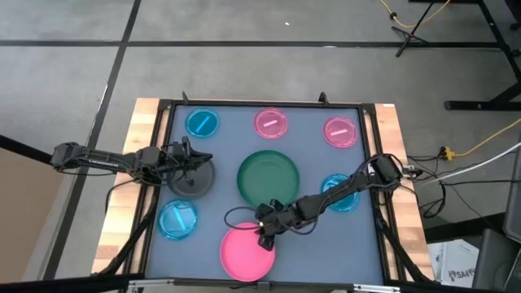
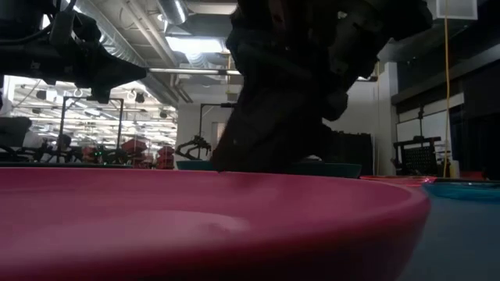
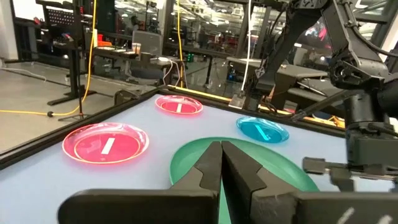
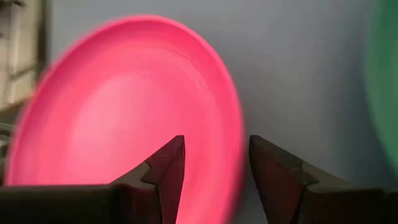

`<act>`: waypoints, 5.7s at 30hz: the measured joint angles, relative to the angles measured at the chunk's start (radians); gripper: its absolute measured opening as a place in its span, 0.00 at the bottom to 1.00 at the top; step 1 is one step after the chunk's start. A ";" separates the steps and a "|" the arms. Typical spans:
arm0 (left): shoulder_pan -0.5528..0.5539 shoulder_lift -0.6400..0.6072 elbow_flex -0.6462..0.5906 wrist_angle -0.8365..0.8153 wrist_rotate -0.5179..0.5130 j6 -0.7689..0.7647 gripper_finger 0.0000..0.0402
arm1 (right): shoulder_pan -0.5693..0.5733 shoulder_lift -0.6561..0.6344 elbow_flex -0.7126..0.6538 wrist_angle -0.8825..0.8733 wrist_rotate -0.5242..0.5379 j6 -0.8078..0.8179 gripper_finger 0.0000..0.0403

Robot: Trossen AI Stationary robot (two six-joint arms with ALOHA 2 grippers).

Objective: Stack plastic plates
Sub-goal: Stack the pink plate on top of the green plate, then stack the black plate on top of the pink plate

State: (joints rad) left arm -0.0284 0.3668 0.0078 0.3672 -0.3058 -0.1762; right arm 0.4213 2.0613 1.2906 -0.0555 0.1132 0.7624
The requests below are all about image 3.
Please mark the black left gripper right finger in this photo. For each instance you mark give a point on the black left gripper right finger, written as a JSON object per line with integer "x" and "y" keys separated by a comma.
{"x": 280, "y": 208}

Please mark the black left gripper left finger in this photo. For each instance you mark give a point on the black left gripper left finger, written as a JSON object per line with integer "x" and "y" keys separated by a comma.
{"x": 140, "y": 208}

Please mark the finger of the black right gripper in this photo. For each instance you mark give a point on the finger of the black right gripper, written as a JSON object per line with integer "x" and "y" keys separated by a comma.
{"x": 342, "y": 179}
{"x": 373, "y": 176}

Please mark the blue translucent plastic plate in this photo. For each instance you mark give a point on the blue translucent plastic plate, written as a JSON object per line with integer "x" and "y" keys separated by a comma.
{"x": 273, "y": 132}

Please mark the pink translucent plastic plate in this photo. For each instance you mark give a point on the pink translucent plastic plate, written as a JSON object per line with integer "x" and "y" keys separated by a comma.
{"x": 93, "y": 146}
{"x": 189, "y": 105}

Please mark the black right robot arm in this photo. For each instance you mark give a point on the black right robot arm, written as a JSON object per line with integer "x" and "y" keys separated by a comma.
{"x": 337, "y": 31}

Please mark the large green plastic plate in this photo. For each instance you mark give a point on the large green plastic plate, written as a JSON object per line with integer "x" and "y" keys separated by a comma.
{"x": 273, "y": 158}

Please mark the grey-blue table mat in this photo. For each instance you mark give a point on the grey-blue table mat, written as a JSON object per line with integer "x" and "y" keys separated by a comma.
{"x": 174, "y": 124}

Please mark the grey workbench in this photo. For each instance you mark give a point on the grey workbench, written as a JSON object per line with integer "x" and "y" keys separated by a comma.
{"x": 295, "y": 71}

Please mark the white power adapter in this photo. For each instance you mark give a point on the white power adapter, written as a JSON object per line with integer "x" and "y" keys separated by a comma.
{"x": 163, "y": 59}

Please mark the dark mug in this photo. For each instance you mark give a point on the dark mug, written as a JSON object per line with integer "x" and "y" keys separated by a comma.
{"x": 145, "y": 56}

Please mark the dark office desk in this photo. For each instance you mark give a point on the dark office desk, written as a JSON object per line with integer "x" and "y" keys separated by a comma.
{"x": 115, "y": 53}

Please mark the black standing desk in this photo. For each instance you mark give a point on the black standing desk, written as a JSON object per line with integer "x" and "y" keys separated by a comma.
{"x": 74, "y": 62}

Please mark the clear plastic cup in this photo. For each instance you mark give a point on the clear plastic cup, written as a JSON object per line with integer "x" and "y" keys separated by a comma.
{"x": 136, "y": 48}

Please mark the grey mesh office chair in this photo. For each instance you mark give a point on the grey mesh office chair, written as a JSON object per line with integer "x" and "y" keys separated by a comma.
{"x": 146, "y": 42}

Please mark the orange red box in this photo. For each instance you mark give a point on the orange red box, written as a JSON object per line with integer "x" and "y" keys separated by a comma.
{"x": 104, "y": 41}

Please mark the black table frame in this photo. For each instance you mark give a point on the black table frame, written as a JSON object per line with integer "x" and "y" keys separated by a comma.
{"x": 77, "y": 124}

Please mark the black frame bracket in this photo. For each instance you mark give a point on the black frame bracket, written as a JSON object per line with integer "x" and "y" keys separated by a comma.
{"x": 124, "y": 96}

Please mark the grey metal base plate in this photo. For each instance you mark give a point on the grey metal base plate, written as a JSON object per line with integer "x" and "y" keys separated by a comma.
{"x": 237, "y": 101}

